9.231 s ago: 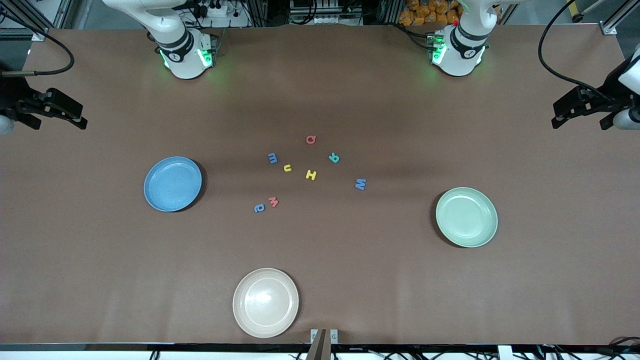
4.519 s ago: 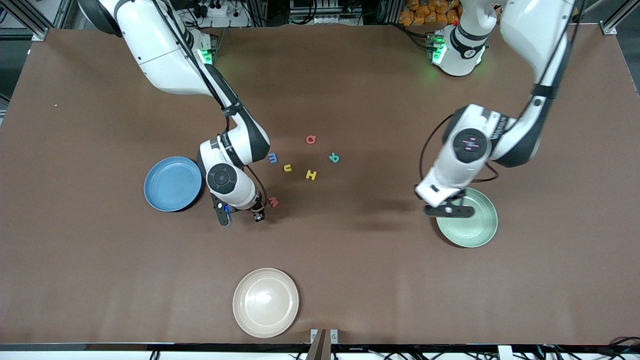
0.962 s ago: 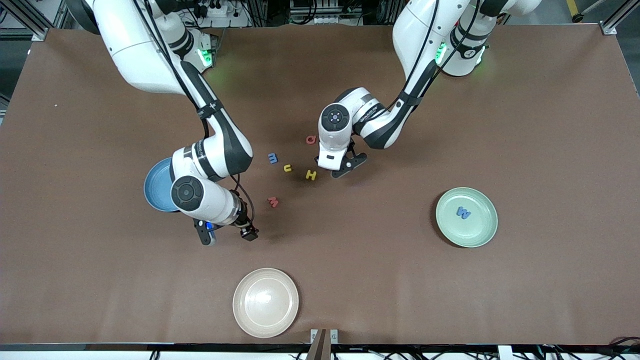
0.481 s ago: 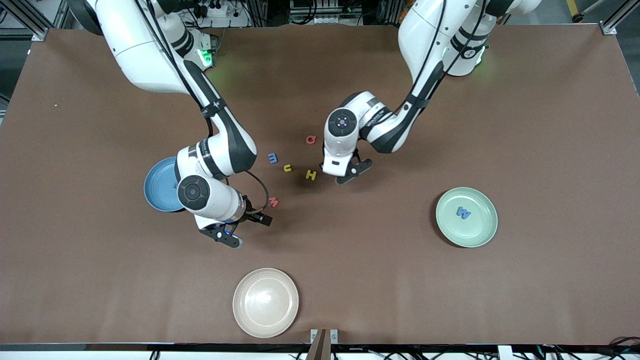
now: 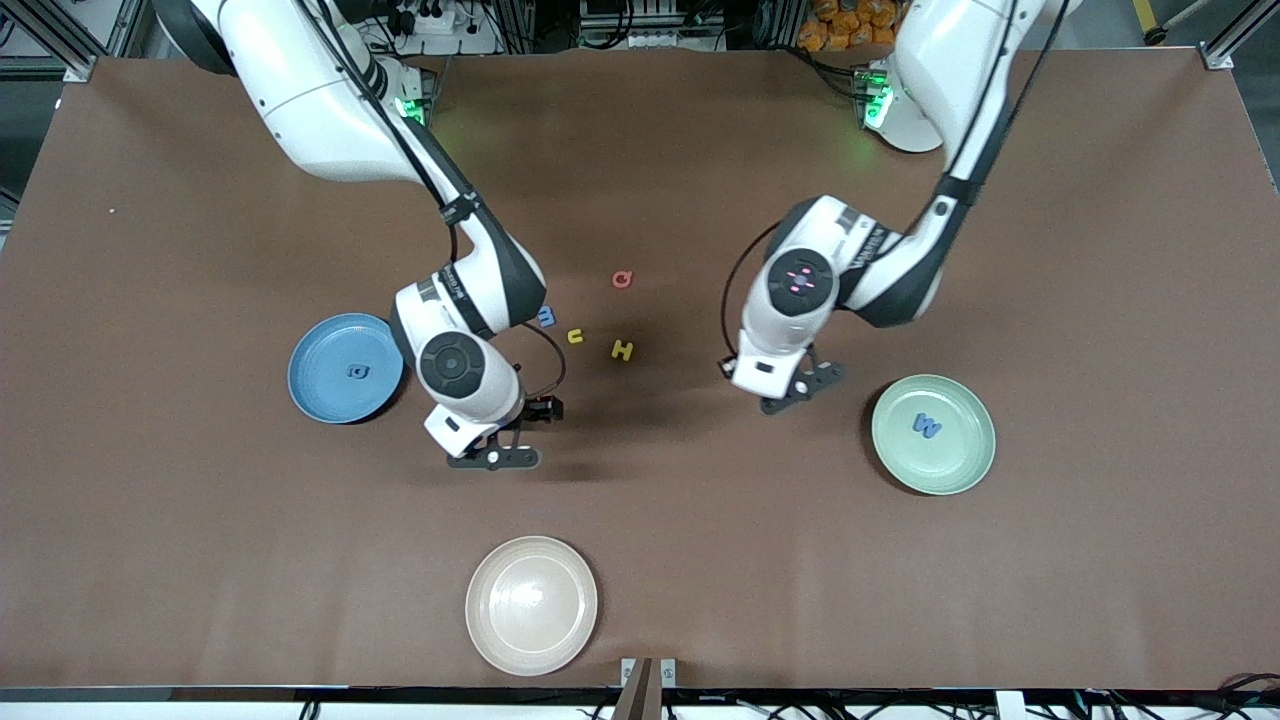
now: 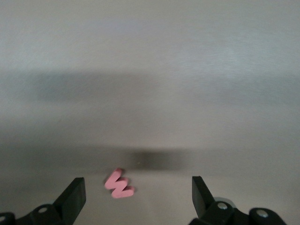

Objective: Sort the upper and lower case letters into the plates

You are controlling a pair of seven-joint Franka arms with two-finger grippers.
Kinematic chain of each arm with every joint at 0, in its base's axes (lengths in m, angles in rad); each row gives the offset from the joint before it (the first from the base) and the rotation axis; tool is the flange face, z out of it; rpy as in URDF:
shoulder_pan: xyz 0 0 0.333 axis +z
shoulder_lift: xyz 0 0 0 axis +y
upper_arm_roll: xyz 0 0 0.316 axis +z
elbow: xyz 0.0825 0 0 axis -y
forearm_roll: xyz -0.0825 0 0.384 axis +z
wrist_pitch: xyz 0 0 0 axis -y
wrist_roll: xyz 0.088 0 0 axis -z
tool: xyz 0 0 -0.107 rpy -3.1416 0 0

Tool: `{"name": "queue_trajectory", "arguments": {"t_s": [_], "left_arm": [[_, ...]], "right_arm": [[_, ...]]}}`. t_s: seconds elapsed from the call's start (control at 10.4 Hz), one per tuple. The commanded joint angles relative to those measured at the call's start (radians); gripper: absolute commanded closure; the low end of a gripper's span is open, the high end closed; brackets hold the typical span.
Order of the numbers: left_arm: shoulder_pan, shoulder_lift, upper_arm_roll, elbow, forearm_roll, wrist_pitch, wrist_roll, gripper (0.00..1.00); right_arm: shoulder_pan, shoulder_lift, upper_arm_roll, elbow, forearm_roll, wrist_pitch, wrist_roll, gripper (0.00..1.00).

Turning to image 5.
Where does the light green plate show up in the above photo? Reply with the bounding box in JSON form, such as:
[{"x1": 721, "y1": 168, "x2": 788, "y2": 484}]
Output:
[{"x1": 871, "y1": 374, "x2": 997, "y2": 496}]

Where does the blue plate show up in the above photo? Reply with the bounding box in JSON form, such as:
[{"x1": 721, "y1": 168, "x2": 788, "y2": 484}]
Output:
[{"x1": 287, "y1": 313, "x2": 406, "y2": 425}]

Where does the beige plate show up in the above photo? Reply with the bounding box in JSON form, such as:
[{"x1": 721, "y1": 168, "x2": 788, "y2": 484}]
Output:
[{"x1": 465, "y1": 536, "x2": 599, "y2": 677}]

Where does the brown wedge bar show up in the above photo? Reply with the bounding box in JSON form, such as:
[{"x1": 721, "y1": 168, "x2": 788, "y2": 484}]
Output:
[{"x1": 612, "y1": 657, "x2": 663, "y2": 720}]

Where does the orange objects pile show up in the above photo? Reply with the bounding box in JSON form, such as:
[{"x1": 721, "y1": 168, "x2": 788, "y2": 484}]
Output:
[{"x1": 797, "y1": 0, "x2": 906, "y2": 53}]

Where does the white power strip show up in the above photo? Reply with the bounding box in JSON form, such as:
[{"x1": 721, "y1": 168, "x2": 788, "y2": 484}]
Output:
[{"x1": 385, "y1": 0, "x2": 457, "y2": 37}]

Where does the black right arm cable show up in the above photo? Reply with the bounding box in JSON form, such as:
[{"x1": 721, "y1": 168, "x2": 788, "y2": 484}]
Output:
[{"x1": 320, "y1": 0, "x2": 567, "y2": 398}]

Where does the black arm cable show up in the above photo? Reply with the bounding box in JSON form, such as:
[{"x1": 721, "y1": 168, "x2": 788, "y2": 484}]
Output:
[
  {"x1": 722, "y1": 0, "x2": 1046, "y2": 361},
  {"x1": 320, "y1": 0, "x2": 567, "y2": 398}
]

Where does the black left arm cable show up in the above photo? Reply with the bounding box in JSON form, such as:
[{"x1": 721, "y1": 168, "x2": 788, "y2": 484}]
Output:
[{"x1": 722, "y1": 0, "x2": 1046, "y2": 361}]

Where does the small metal table bracket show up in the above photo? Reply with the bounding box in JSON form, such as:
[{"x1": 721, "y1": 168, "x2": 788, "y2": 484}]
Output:
[{"x1": 620, "y1": 657, "x2": 678, "y2": 690}]

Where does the aluminium frame post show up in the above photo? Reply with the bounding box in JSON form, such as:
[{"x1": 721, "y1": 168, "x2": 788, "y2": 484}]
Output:
[
  {"x1": 0, "y1": 0, "x2": 101, "y2": 83},
  {"x1": 1200, "y1": 0, "x2": 1280, "y2": 71}
]

